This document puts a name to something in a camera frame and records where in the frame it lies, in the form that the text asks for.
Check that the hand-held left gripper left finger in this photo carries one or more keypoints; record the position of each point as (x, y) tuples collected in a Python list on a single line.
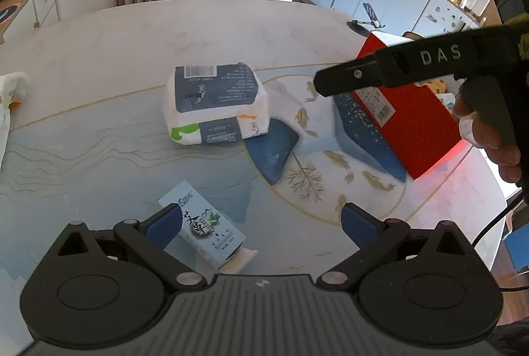
[(163, 225)]

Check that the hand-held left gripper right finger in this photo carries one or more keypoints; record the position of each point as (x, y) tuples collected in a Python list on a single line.
[(359, 225)]

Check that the yellow spotted plush toy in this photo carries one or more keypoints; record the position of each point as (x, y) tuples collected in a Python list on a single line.
[(437, 86)]

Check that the white box with green print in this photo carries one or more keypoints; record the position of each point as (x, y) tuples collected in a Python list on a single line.
[(210, 227)]

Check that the red cardboard box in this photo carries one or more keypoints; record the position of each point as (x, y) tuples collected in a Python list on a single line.
[(417, 128)]

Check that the white marble desktop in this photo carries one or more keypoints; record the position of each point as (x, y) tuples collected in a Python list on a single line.
[(103, 62)]

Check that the person's right hand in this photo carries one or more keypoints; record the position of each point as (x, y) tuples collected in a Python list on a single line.
[(496, 149)]

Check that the black phone stand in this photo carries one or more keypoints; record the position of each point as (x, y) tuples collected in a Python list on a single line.
[(370, 13)]

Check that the white tissue pack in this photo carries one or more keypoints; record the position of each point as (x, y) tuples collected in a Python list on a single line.
[(215, 91)]

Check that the blue plastic item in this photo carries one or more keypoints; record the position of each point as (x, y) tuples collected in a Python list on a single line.
[(516, 250)]

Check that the white printed paper towel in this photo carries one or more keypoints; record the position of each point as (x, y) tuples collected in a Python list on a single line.
[(10, 91)]

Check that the white side cabinet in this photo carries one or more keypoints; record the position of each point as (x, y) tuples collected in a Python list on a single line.
[(41, 4)]

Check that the small dark oval mat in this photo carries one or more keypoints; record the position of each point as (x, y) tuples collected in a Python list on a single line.
[(8, 13)]

